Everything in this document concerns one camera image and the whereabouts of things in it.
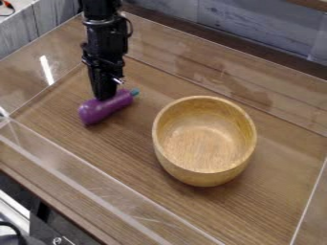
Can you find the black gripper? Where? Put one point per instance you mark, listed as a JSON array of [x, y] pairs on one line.
[[103, 52]]

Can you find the clear acrylic tray enclosure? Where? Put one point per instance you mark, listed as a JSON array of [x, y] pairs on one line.
[[98, 173]]

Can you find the wooden bowl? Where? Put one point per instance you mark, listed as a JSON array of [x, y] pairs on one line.
[[205, 139]]

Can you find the purple toy eggplant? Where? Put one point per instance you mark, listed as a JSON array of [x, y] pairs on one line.
[[94, 110]]

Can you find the white cabinet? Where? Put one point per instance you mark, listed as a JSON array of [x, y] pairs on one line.
[[26, 19]]

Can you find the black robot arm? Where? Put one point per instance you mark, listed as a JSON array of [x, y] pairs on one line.
[[99, 9]]

